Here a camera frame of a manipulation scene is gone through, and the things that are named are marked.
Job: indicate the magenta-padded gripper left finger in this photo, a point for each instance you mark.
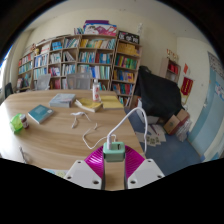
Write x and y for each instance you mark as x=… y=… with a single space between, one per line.
x=81 y=171

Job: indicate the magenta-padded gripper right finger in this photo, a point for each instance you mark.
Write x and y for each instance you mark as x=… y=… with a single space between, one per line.
x=146 y=171

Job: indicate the green charger block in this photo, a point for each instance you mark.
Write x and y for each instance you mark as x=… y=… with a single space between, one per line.
x=114 y=153

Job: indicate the papers on floor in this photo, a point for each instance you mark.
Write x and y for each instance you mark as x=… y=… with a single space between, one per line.
x=154 y=136

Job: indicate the white box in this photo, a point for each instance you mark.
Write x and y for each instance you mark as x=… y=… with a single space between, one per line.
x=150 y=119

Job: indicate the cardboard box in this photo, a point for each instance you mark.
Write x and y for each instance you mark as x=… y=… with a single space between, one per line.
x=175 y=122

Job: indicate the thick yellow book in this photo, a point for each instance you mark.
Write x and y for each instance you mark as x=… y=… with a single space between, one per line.
x=89 y=105

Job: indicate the teal book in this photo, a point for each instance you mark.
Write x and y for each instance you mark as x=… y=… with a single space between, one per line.
x=40 y=114

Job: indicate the grey book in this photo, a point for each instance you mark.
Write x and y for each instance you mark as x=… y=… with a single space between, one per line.
x=62 y=100

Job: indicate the small brown jar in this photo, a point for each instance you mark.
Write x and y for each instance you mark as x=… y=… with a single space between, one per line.
x=24 y=121

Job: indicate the flat yellow book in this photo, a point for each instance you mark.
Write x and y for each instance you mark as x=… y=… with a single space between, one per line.
x=112 y=102

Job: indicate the black cloth cover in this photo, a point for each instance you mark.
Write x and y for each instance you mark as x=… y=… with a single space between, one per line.
x=158 y=91

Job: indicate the white bottle with red label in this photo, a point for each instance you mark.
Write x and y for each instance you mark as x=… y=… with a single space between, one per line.
x=96 y=90

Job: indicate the grey mesh chair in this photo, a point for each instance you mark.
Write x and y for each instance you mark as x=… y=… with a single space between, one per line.
x=79 y=81
x=43 y=82

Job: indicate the dark office chair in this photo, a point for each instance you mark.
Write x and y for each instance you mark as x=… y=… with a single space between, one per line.
x=8 y=90

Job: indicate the wooden bookshelf unit with books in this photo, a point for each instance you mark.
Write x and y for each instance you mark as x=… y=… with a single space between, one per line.
x=90 y=56

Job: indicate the red wall hanging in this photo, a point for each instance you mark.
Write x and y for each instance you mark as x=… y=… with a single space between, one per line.
x=187 y=86

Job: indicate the small wooden wall shelf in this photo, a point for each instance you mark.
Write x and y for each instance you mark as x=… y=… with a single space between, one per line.
x=170 y=69

